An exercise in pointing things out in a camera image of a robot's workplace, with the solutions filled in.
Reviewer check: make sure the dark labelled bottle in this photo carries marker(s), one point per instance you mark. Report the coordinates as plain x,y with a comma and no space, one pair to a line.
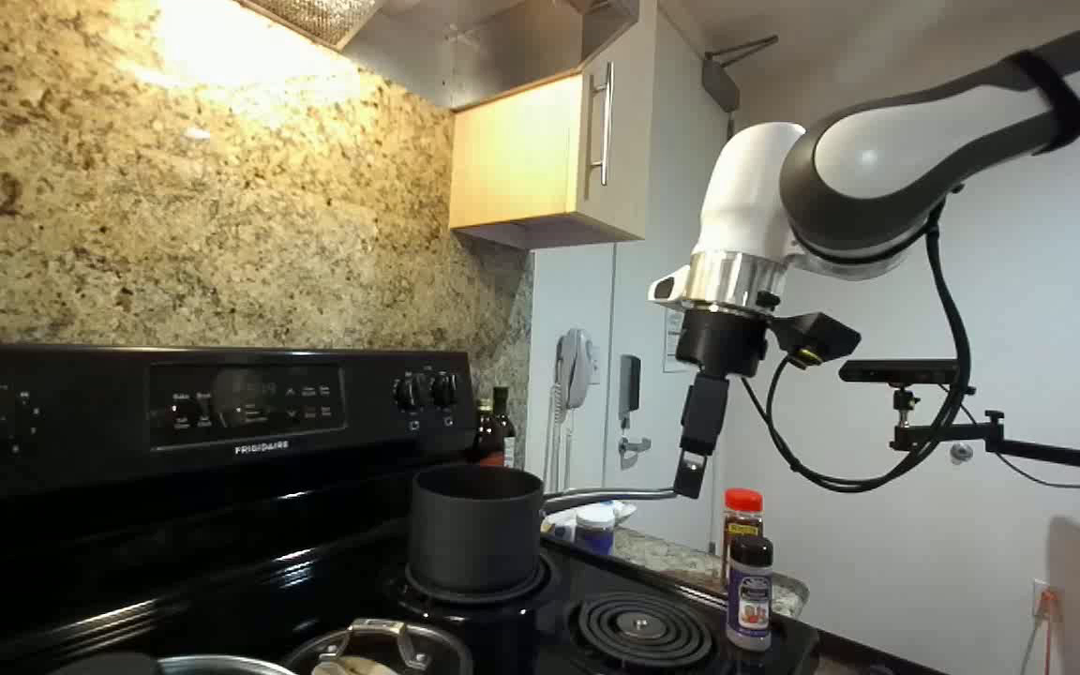
489,436

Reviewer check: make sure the light wooden wall cabinet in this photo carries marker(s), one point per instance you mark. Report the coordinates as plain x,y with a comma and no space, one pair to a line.
514,156

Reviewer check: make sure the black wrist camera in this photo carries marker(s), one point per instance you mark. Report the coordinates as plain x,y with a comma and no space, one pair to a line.
824,338

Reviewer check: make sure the black bar camera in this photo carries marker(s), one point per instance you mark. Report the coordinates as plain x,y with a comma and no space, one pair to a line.
903,373

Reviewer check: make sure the white door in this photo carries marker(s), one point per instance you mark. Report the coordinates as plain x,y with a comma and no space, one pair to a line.
639,284

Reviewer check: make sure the tall black pot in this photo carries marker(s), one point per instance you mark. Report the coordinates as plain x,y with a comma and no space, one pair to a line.
476,539

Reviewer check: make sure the small glass lid steel knob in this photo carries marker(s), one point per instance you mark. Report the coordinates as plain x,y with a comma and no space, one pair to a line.
378,652

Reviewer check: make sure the dark door closer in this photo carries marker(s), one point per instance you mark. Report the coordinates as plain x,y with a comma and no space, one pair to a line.
723,81

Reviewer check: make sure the black electric stove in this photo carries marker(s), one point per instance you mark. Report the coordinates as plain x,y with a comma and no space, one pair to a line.
128,551

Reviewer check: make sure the glass lid with black knob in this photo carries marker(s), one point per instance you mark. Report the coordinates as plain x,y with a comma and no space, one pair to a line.
221,664

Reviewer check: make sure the black coil burner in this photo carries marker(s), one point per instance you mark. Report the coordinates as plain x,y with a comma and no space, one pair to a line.
540,586
639,633

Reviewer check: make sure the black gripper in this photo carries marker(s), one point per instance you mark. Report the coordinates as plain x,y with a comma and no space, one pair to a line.
723,338

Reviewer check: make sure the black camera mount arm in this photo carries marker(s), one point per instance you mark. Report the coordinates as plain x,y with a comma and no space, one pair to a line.
1068,453

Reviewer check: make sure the blue jar with white lid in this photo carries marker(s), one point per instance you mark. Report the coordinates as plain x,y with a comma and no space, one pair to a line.
599,533

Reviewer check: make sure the white wall phone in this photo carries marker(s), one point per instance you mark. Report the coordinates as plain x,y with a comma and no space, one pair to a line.
574,369

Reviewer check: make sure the black door lock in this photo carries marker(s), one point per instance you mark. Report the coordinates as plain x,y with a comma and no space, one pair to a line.
633,387

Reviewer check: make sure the red cap spice jar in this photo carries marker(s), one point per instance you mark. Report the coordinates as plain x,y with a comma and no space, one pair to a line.
743,508

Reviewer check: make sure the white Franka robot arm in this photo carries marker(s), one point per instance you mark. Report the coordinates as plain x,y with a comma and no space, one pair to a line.
864,162

